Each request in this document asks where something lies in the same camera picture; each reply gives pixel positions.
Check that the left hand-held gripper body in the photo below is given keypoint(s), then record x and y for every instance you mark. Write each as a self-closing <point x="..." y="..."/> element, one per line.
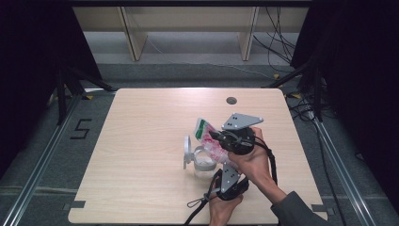
<point x="230" y="182"/>

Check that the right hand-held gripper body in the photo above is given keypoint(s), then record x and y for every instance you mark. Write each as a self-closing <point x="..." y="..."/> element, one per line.
<point x="238" y="141"/>

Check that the pink and white packet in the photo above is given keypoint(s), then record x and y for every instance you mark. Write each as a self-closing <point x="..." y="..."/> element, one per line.
<point x="204" y="128"/>

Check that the clear jar with grey lid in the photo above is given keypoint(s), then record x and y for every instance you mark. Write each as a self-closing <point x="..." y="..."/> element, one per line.
<point x="204" y="171"/>

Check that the person's right hand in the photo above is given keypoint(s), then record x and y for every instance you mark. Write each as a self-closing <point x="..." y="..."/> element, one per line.
<point x="255" y="164"/>

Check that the person's left hand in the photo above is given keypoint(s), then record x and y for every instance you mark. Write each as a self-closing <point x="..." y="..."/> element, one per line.
<point x="222" y="213"/>

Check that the black metal stand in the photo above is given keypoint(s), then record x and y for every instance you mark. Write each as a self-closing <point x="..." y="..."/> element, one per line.
<point x="61" y="94"/>
<point x="317" y="94"/>

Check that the light wooden shelf unit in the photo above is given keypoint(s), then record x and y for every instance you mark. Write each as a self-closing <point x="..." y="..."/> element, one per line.
<point x="135" y="44"/>

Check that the black curtain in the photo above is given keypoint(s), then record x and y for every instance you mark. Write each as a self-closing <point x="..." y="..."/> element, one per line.
<point x="360" y="78"/>
<point x="31" y="62"/>

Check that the black table bracket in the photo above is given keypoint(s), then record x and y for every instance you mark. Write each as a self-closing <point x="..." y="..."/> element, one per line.
<point x="320" y="208"/>
<point x="76" y="204"/>

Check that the aluminium floor rail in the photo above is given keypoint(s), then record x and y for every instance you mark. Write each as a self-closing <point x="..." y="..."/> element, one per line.
<point x="40" y="168"/>
<point x="338" y="169"/>

